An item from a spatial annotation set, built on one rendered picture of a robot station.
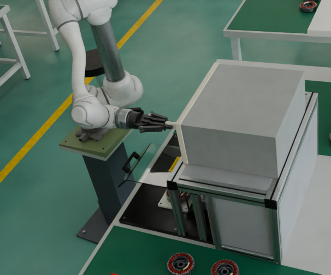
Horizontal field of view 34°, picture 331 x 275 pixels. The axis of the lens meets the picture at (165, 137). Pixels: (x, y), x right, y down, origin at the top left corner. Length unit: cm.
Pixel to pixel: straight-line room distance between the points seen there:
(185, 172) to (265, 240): 41
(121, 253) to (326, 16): 153
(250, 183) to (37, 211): 213
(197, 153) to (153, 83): 271
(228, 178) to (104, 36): 103
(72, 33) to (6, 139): 228
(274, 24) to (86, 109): 192
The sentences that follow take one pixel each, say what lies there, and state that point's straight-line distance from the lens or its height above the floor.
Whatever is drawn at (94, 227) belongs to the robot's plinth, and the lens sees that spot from 360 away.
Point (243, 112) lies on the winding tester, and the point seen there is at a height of 132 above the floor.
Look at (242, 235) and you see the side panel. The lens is 222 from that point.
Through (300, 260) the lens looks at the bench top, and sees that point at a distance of 228.
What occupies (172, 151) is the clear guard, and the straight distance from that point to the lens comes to 233.
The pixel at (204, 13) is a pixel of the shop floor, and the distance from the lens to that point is 578.
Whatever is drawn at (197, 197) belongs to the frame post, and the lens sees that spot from 215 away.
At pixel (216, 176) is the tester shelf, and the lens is 211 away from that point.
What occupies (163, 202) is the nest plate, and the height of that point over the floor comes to 78.
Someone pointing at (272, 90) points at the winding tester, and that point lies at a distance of 216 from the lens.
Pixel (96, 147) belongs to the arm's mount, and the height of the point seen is 78.
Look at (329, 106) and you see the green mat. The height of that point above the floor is 75.
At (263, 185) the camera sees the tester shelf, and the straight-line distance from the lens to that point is 205.
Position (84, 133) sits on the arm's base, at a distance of 302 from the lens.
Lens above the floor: 256
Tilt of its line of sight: 38 degrees down
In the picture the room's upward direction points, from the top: 13 degrees counter-clockwise
